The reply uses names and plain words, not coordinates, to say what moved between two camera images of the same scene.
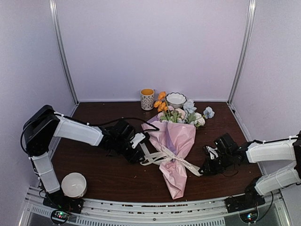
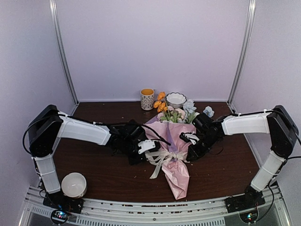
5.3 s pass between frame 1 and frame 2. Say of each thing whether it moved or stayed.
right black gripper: moved
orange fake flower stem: stayed
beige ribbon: moved
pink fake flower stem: stayed
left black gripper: stayed
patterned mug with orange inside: stayed
